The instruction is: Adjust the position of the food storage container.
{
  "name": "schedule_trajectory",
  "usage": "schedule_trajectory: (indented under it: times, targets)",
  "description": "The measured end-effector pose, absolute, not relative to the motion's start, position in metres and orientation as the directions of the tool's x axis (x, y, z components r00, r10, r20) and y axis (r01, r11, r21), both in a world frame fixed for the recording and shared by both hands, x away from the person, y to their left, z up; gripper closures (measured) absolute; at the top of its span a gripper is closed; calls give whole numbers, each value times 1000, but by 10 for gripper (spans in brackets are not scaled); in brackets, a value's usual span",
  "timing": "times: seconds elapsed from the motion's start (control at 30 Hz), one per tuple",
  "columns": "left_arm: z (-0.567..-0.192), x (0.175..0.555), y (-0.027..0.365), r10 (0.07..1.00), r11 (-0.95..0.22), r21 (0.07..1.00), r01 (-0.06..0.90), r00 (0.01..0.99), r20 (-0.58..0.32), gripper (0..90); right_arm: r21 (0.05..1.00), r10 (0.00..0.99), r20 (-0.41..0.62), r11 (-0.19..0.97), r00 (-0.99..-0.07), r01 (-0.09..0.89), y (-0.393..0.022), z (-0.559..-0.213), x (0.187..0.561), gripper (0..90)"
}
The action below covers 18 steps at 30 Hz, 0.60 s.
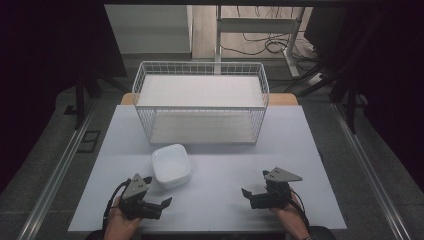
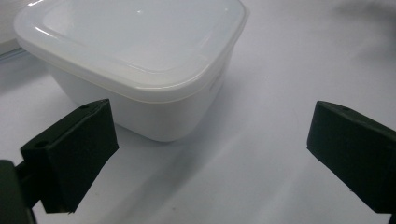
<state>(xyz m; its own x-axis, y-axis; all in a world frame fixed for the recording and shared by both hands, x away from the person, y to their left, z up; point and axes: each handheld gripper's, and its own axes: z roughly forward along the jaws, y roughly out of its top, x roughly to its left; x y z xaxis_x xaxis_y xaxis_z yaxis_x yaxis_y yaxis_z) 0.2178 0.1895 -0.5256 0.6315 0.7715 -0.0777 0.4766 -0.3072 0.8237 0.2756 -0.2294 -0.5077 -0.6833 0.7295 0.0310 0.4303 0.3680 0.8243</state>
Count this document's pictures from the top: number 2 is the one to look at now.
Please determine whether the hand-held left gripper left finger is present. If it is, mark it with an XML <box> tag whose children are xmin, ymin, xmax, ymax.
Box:
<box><xmin>20</xmin><ymin>98</ymin><xmax>120</xmax><ymax>215</ymax></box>

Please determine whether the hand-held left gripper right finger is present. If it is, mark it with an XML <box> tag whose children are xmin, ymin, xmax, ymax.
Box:
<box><xmin>306</xmin><ymin>100</ymin><xmax>396</xmax><ymax>215</ymax></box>

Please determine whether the white plastic container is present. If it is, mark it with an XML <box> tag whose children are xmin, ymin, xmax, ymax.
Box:
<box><xmin>46</xmin><ymin>46</ymin><xmax>235</xmax><ymax>144</ymax></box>

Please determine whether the translucent white container lid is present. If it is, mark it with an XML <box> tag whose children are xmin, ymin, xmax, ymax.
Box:
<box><xmin>13</xmin><ymin>0</ymin><xmax>250</xmax><ymax>105</ymax></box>

